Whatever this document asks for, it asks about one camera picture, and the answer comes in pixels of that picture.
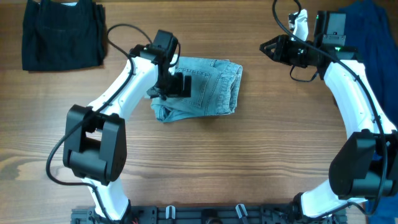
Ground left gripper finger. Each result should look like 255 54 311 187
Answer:
182 75 192 98
172 72 184 93

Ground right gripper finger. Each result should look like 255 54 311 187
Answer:
261 46 288 64
259 35 290 52

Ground light blue denim shorts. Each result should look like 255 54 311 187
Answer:
151 57 243 123

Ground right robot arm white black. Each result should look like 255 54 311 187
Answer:
260 9 397 223

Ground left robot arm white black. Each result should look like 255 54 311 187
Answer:
60 30 192 223

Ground dark blue garment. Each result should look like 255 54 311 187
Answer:
337 0 398 224

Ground black folded garment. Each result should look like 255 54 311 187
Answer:
22 1 105 72

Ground right black cable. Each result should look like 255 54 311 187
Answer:
272 0 389 216

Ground black cable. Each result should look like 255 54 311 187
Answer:
272 0 389 216
45 23 153 223

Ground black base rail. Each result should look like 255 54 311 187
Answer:
70 203 348 224

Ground left black cable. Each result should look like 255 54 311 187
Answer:
45 23 153 223

